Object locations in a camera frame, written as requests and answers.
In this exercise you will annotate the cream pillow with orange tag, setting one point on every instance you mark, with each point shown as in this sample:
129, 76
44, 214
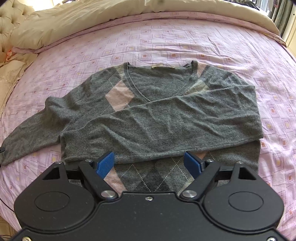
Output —
11, 72

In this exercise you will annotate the pink patterned bed sheet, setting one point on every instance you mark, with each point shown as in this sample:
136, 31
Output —
158, 40

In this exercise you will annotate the beige quilted duvet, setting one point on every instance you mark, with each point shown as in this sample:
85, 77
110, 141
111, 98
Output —
45, 27

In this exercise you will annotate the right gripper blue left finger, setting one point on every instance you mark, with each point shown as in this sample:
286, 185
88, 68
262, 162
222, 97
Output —
94, 172

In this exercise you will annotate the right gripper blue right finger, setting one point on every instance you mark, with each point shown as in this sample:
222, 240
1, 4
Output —
203, 172

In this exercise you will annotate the grey argyle knit sweater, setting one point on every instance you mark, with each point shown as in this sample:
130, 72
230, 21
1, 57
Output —
149, 117

